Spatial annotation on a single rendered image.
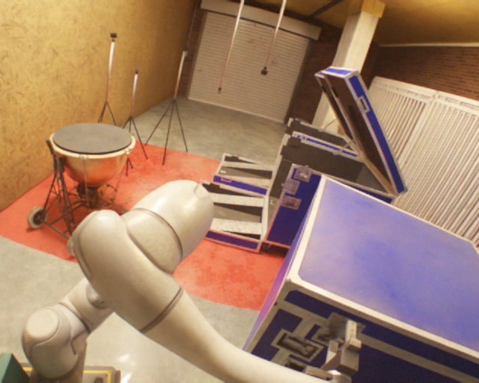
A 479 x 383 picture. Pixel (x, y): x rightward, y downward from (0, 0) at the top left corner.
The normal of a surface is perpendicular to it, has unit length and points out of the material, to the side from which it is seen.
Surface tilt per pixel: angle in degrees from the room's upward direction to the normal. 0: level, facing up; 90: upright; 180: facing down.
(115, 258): 37
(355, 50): 90
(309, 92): 90
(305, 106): 90
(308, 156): 90
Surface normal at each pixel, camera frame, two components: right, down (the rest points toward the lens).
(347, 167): -0.11, 0.43
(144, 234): 0.52, -0.59
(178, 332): 0.39, 0.00
